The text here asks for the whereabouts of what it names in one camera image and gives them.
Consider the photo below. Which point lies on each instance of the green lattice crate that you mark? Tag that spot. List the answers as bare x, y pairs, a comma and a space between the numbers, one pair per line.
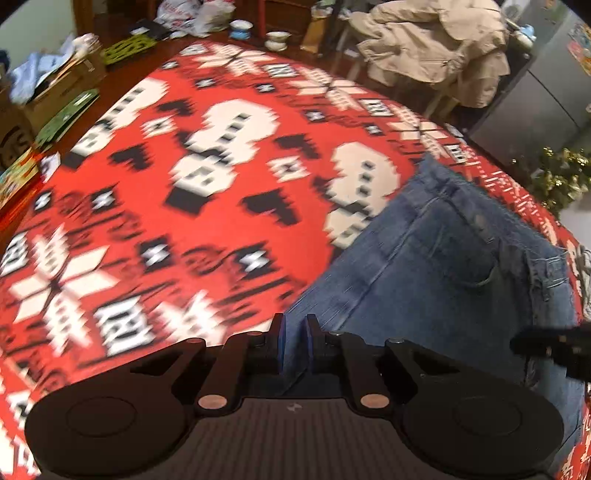
129, 48

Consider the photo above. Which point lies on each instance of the blue white bowl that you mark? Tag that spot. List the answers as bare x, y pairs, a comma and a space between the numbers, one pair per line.
241, 30

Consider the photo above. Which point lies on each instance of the open cardboard box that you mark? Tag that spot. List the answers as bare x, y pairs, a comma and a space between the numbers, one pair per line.
51, 92

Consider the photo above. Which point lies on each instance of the flat green board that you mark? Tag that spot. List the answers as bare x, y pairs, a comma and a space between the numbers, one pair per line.
64, 115

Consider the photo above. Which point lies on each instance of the white ceramic pot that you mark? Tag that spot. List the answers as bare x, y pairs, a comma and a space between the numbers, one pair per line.
277, 40

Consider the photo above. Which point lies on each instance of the pale chair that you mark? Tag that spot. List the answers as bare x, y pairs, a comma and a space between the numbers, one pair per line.
436, 104

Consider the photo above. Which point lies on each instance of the beige jacket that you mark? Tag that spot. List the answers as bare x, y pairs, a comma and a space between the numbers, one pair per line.
429, 46

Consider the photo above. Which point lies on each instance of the brown paper bag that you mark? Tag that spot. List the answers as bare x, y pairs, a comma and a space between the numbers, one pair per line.
313, 37

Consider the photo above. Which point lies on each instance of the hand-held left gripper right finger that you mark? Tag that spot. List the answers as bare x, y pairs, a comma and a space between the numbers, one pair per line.
310, 346

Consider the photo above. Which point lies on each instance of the light blue cloth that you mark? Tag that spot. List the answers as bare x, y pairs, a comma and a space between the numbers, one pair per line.
37, 69

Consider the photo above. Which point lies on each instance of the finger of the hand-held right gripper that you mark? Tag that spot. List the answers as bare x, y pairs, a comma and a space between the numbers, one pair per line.
545, 344

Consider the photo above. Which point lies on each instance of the wooden drawer cabinet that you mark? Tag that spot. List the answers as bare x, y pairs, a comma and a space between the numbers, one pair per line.
286, 11

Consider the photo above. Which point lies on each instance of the small Christmas tree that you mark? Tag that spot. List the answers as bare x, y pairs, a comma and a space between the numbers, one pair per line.
561, 180

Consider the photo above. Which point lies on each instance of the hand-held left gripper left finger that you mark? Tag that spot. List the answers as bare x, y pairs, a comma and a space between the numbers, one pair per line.
280, 344

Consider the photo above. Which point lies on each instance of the blue denim jeans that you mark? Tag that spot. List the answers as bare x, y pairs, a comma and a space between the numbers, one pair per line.
438, 277

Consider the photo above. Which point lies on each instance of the red patterned blanket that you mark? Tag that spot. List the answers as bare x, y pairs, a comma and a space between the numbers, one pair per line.
138, 184

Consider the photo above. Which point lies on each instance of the white plastic bag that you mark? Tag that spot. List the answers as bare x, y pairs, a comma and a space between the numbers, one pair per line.
194, 16

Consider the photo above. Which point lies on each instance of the colourful fridge magnets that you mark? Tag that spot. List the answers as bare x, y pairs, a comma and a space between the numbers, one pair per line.
579, 50

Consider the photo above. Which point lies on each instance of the white card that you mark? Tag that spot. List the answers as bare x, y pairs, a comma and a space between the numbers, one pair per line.
49, 166

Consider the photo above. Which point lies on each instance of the grey refrigerator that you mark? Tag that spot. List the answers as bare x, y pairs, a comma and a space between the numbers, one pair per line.
531, 106

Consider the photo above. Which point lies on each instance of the colourful red-edged box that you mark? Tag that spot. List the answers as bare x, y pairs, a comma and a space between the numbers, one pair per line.
16, 177

